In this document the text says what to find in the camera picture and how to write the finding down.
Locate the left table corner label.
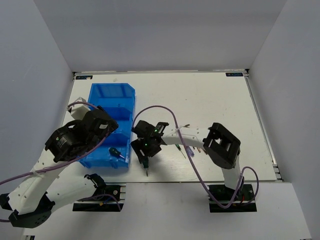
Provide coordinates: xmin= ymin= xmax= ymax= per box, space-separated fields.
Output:
xmin=75 ymin=75 xmax=93 ymax=80

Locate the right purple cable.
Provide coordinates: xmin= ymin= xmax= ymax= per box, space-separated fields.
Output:
xmin=130 ymin=105 xmax=260 ymax=209

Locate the blue plastic divided bin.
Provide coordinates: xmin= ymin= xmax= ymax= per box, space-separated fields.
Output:
xmin=79 ymin=83 xmax=136 ymax=169

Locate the slim black green screwdriver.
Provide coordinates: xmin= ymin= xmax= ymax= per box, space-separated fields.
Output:
xmin=175 ymin=144 xmax=182 ymax=151

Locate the right table corner label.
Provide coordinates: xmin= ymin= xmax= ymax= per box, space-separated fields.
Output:
xmin=225 ymin=72 xmax=244 ymax=77

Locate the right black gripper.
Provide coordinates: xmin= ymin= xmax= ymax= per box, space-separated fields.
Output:
xmin=131 ymin=136 xmax=162 ymax=164

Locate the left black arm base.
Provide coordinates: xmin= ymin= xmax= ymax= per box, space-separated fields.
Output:
xmin=72 ymin=183 xmax=126 ymax=213

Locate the stubby green screwdriver orange tip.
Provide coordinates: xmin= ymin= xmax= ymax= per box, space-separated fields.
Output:
xmin=109 ymin=147 xmax=125 ymax=159

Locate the stubby dark green screwdriver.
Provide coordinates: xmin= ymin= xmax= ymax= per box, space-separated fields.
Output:
xmin=142 ymin=157 xmax=149 ymax=177

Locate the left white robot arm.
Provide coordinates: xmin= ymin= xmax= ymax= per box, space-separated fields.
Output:
xmin=0 ymin=106 xmax=119 ymax=229

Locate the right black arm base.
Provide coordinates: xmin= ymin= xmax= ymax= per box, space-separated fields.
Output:
xmin=206 ymin=183 xmax=258 ymax=214

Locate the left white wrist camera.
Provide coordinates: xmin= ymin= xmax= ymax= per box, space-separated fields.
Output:
xmin=67 ymin=97 xmax=91 ymax=120

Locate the blue handled precision screwdriver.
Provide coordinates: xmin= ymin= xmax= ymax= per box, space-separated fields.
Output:
xmin=182 ymin=146 xmax=195 ymax=159

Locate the table corner label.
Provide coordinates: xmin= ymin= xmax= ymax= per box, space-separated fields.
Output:
xmin=225 ymin=72 xmax=244 ymax=77
xmin=75 ymin=75 xmax=93 ymax=80

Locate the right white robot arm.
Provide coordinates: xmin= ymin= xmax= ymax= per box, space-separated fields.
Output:
xmin=130 ymin=120 xmax=244 ymax=200

